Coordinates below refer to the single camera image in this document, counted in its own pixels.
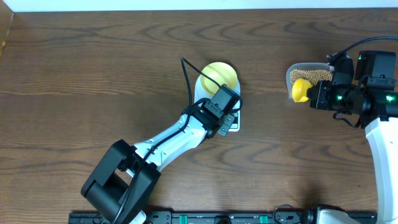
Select yellow bowl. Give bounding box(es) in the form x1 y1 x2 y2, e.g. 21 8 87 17
199 62 240 95

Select soybeans in container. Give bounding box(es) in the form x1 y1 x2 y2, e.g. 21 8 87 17
290 69 333 85

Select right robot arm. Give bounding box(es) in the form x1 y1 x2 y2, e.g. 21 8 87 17
307 50 397 223

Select clear plastic container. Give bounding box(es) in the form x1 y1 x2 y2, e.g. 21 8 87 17
286 63 334 99

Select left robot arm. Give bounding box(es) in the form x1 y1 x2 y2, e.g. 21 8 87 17
81 114 208 223

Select yellow measuring scoop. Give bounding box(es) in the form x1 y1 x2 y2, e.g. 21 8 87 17
292 78 313 103

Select white digital kitchen scale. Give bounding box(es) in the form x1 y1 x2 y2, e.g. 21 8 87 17
192 74 241 133

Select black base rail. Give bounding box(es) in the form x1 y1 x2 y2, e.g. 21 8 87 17
67 206 377 224

